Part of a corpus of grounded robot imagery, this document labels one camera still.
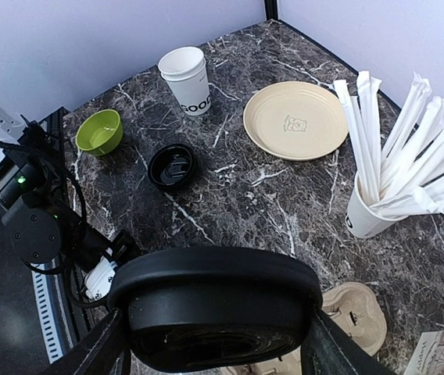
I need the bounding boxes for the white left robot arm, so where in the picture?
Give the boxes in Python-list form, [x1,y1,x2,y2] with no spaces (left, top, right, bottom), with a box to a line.
[0,106,141,274]

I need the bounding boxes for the beige bear plate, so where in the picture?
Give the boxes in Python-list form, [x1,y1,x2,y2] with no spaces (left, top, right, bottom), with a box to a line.
[242,81,349,161]

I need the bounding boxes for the paper wrapped straw far right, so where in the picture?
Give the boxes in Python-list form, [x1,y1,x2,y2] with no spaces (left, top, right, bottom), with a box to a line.
[333,80,378,205]

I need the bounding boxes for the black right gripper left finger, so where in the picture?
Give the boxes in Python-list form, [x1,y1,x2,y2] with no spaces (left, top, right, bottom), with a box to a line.
[40,309,131,374]

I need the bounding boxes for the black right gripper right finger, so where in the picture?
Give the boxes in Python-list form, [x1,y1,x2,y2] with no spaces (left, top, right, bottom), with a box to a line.
[300,309,394,375]

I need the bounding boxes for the white perforated cable rail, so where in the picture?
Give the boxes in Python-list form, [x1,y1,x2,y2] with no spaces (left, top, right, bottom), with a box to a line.
[31,271,73,364]

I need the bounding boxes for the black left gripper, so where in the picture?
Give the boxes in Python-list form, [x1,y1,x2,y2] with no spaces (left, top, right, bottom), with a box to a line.
[0,121,142,273]

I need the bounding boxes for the black corner frame post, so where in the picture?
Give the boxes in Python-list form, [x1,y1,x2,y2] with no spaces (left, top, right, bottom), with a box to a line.
[263,0,279,20]

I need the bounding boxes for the brown pulp cup carrier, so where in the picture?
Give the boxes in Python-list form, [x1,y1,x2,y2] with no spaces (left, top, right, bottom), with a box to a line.
[220,282,387,374]

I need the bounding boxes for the white paper straw cup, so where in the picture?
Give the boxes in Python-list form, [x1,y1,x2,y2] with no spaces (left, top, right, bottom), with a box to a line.
[345,173,407,238]

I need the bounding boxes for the cream bear paper bag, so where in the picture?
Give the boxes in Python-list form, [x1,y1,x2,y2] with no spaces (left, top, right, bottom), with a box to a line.
[404,330,444,375]

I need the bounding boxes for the black coffee cup lid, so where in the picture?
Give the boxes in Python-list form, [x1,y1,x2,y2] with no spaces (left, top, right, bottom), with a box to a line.
[108,246,323,373]

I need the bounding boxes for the green plastic bowl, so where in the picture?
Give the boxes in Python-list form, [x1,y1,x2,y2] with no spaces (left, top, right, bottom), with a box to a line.
[75,109,124,157]

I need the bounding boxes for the white paper cups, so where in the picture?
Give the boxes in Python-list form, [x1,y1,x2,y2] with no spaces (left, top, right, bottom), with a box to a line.
[158,46,211,116]

